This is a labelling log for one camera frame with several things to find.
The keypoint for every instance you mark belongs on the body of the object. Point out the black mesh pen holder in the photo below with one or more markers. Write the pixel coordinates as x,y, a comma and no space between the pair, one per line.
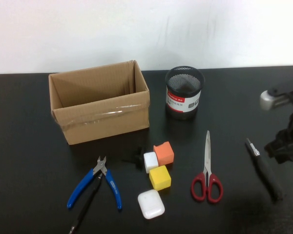
180,102

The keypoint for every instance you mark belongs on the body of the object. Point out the thin black pen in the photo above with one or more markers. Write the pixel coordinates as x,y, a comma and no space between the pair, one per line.
88,202

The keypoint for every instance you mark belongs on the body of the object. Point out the white rounded earbud case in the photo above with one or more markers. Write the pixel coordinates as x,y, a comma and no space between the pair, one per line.
151,204

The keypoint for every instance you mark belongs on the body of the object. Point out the yellow block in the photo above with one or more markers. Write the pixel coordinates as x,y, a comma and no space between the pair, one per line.
160,178

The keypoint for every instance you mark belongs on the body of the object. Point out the small black plastic clip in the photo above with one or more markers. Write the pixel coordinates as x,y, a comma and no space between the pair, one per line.
138,158

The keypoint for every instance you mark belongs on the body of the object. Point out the small white block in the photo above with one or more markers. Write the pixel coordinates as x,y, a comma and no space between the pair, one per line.
151,161

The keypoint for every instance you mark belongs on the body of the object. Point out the orange foam block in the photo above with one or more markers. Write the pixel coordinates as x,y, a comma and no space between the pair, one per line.
164,153

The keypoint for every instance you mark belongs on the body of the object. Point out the brown cardboard box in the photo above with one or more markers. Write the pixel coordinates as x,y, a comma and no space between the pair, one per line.
100,122

